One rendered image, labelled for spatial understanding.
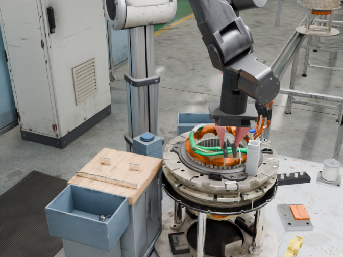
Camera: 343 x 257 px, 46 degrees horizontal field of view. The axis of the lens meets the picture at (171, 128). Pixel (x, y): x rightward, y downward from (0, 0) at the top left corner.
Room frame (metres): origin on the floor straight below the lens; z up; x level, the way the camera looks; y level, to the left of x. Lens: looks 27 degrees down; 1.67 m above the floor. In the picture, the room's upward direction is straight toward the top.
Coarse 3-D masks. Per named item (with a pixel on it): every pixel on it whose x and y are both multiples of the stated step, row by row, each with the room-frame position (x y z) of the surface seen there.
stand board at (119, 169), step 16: (96, 160) 0.99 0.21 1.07; (112, 160) 0.99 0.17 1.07; (128, 160) 0.99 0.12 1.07; (144, 160) 0.99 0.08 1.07; (160, 160) 0.99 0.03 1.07; (80, 176) 0.91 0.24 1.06; (112, 176) 0.91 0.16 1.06; (128, 176) 0.91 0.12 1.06; (144, 176) 0.91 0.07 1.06; (112, 192) 0.83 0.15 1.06; (128, 192) 0.83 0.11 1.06
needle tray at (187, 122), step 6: (180, 114) 1.32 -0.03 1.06; (186, 114) 1.31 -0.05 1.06; (192, 114) 1.31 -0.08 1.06; (198, 114) 1.31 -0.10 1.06; (204, 114) 1.31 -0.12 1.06; (180, 120) 1.31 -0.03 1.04; (186, 120) 1.31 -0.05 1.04; (192, 120) 1.31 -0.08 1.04; (198, 120) 1.31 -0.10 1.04; (204, 120) 1.31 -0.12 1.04; (210, 120) 1.31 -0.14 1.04; (180, 126) 1.21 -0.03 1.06; (186, 126) 1.21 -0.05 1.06; (192, 126) 1.21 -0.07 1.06; (180, 132) 1.21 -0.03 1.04
